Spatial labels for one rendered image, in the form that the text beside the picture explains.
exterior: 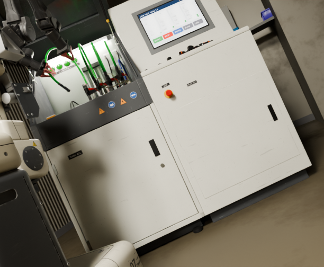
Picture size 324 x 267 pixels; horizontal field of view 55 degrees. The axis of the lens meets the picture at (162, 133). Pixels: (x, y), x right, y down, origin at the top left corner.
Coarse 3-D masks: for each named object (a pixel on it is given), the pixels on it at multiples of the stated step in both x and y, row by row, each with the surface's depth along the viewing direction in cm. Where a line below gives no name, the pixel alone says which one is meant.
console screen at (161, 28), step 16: (176, 0) 216; (192, 0) 216; (144, 16) 214; (160, 16) 214; (176, 16) 213; (192, 16) 212; (208, 16) 212; (144, 32) 212; (160, 32) 211; (176, 32) 210; (192, 32) 210; (160, 48) 208
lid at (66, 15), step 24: (0, 0) 189; (24, 0) 195; (48, 0) 201; (72, 0) 207; (96, 0) 212; (0, 24) 199; (72, 24) 221; (96, 24) 227; (48, 48) 227; (72, 48) 235
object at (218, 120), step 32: (160, 0) 217; (128, 32) 213; (224, 32) 209; (192, 64) 183; (224, 64) 184; (256, 64) 185; (160, 96) 182; (192, 96) 183; (224, 96) 183; (256, 96) 184; (192, 128) 182; (224, 128) 183; (256, 128) 184; (288, 128) 185; (192, 160) 181; (224, 160) 182; (256, 160) 183; (288, 160) 184; (224, 192) 182; (256, 192) 187
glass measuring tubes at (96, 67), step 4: (92, 64) 230; (96, 64) 231; (84, 68) 230; (96, 68) 233; (100, 68) 231; (84, 72) 232; (88, 72) 233; (92, 72) 231; (96, 72) 231; (100, 72) 233; (88, 76) 231; (96, 76) 233; (100, 76) 233; (104, 76) 231; (88, 80) 231; (92, 80) 233; (100, 80) 231; (104, 80) 231; (92, 84) 231; (104, 88) 231; (96, 92) 231; (104, 92) 231; (108, 92) 233; (96, 96) 231
